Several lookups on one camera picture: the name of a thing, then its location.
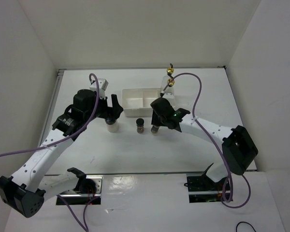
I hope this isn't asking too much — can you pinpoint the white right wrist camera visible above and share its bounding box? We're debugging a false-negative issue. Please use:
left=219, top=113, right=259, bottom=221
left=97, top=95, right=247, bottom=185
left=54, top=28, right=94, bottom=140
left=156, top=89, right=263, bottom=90
left=160, top=92, right=174, bottom=101

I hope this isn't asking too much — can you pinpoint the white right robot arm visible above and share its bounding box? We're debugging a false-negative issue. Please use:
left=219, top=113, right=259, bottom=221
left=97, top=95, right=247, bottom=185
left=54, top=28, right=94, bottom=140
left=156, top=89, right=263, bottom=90
left=150, top=97, right=259, bottom=190

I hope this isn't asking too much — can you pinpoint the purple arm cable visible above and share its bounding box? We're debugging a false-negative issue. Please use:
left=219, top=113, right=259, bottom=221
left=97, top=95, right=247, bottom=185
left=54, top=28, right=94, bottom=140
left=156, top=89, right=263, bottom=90
left=0, top=73, right=102, bottom=232
left=160, top=73, right=252, bottom=208

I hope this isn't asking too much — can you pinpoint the spice jar black lid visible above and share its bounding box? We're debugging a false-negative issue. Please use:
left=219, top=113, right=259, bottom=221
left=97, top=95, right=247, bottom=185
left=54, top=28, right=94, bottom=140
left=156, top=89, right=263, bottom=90
left=136, top=118, right=145, bottom=134
left=150, top=125, right=160, bottom=134

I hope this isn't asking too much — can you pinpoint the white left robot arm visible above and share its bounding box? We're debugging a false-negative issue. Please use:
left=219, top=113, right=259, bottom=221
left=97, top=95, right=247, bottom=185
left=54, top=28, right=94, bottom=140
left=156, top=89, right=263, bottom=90
left=0, top=89, right=123, bottom=218

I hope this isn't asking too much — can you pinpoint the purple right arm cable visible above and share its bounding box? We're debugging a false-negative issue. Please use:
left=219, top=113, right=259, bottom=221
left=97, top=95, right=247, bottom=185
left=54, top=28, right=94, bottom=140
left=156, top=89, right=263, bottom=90
left=160, top=73, right=252, bottom=208

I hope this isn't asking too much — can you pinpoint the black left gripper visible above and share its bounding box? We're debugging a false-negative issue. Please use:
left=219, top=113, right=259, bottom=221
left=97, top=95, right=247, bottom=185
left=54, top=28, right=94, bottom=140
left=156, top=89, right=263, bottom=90
left=85, top=93, right=123, bottom=122

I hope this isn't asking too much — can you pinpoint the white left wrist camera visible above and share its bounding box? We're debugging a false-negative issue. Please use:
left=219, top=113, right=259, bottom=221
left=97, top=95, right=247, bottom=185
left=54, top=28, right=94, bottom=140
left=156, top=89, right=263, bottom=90
left=89, top=79, right=108, bottom=100

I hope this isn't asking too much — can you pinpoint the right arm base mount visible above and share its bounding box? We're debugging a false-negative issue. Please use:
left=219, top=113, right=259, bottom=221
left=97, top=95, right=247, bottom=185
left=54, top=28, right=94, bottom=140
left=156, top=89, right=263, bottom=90
left=184, top=163, right=231, bottom=203

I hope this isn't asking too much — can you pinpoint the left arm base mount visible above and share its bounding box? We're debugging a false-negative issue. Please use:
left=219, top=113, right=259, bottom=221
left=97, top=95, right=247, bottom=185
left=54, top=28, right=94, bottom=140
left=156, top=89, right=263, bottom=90
left=60, top=175, right=103, bottom=206

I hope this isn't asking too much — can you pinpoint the white powder jar black lid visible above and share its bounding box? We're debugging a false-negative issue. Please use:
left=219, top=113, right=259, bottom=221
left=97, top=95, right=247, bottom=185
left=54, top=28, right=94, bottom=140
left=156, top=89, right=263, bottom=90
left=105, top=118, right=119, bottom=133

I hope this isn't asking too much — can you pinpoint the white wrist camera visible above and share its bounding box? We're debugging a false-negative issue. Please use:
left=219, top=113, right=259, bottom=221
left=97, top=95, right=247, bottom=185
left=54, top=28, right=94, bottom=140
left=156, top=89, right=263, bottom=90
left=160, top=92, right=174, bottom=101
left=89, top=79, right=108, bottom=100

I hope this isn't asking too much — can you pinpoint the black cable on floor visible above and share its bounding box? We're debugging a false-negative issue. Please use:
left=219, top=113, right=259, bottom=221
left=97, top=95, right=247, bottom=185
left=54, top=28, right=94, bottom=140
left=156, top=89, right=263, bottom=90
left=236, top=221, right=257, bottom=232

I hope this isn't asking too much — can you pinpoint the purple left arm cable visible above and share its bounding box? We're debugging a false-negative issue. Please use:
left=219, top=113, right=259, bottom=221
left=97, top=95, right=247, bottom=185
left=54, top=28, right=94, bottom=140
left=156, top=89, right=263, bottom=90
left=0, top=73, right=102, bottom=232

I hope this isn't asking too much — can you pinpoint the white three-compartment organizer tray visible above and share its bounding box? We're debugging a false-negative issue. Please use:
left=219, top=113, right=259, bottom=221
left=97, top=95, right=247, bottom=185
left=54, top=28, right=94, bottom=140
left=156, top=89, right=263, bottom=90
left=122, top=88, right=160, bottom=117

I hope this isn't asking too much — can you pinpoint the glass oil bottle gold spout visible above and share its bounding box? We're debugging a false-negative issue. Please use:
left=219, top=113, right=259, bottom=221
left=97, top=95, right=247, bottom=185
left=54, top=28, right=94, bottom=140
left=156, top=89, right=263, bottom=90
left=160, top=75, right=175, bottom=107

